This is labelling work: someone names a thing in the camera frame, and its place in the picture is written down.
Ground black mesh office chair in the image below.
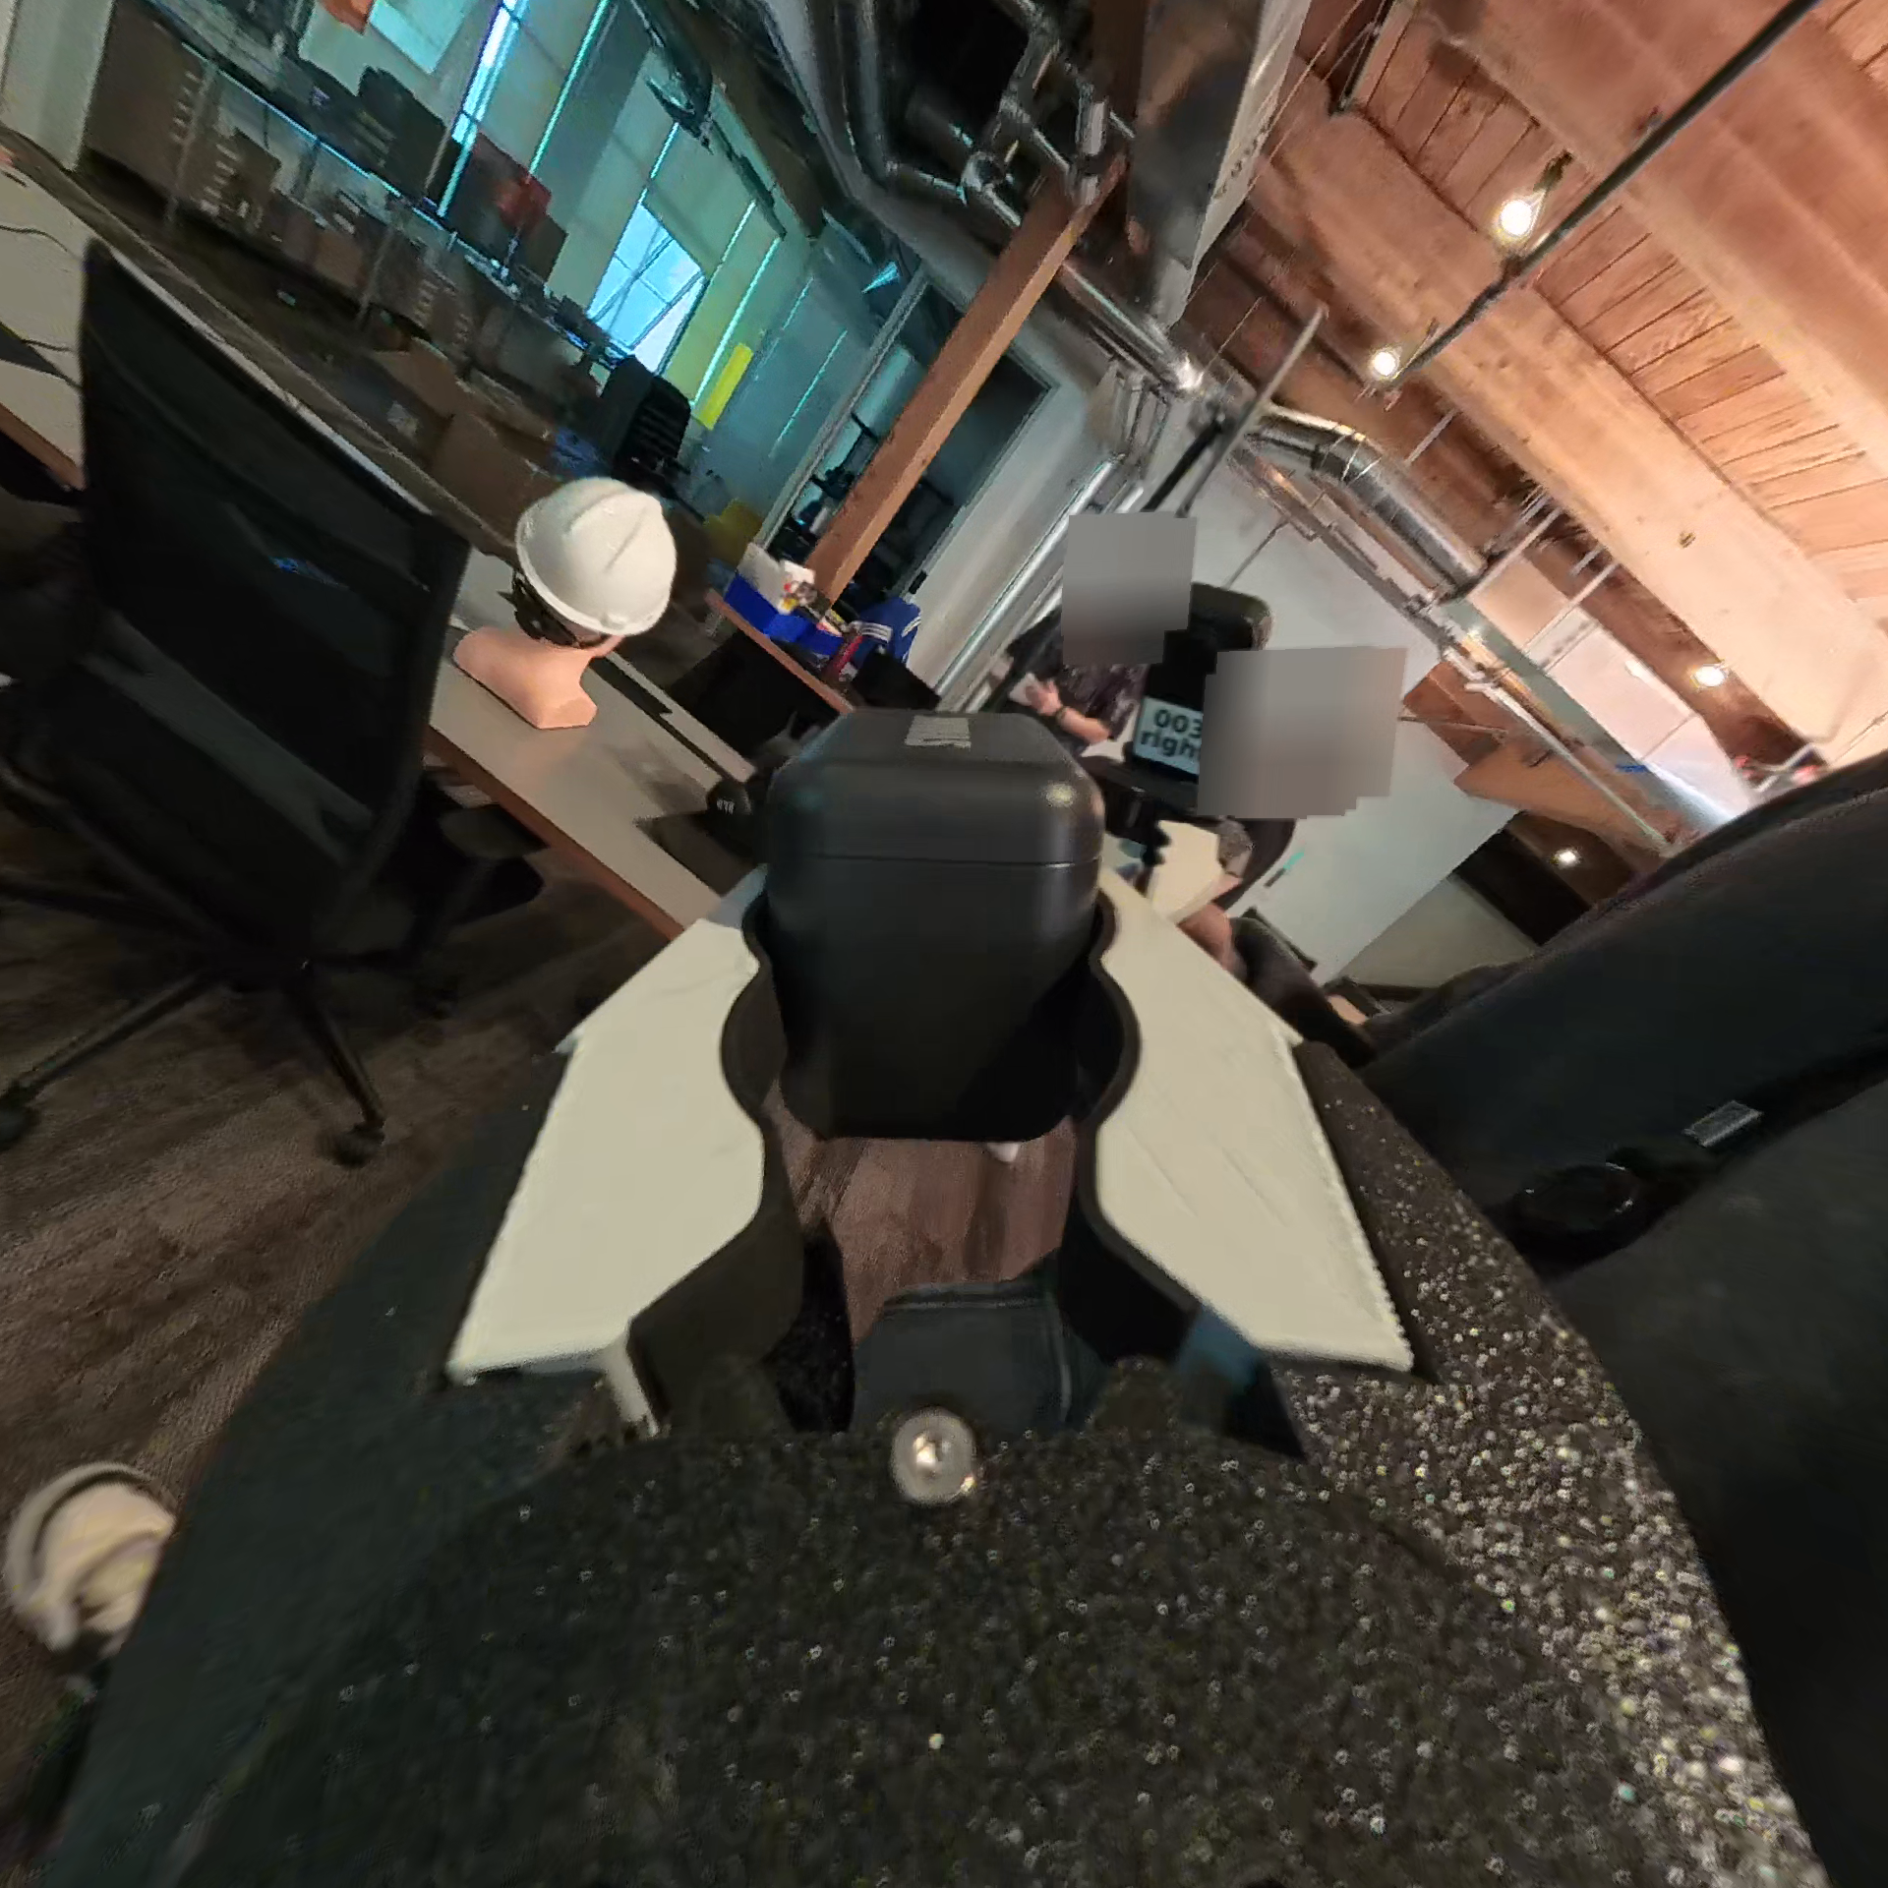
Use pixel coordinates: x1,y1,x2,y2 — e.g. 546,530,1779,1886
0,245,549,1171

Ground pink mannequin head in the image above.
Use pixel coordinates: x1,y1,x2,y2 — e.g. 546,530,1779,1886
451,575,608,730

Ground small blue storage box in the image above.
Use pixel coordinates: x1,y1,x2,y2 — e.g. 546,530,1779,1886
720,542,852,657

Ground wooden support post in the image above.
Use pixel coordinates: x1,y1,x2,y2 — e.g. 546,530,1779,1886
808,157,1132,608

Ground silver metal air ducts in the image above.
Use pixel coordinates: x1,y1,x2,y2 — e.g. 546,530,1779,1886
818,0,1492,597

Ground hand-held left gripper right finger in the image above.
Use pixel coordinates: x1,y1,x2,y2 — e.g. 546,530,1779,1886
1060,876,1415,1454

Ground person's white shoe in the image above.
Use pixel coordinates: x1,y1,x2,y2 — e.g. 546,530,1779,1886
0,1461,179,1674

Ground grey desk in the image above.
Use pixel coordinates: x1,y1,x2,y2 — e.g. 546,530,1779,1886
418,548,781,941

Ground white hard hat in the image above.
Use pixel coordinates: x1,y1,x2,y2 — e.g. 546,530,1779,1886
511,475,682,639

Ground black battery charging case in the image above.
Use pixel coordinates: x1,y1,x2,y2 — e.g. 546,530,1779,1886
759,713,1111,1138

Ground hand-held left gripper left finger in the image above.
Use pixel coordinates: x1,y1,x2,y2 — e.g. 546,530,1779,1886
444,872,852,1435

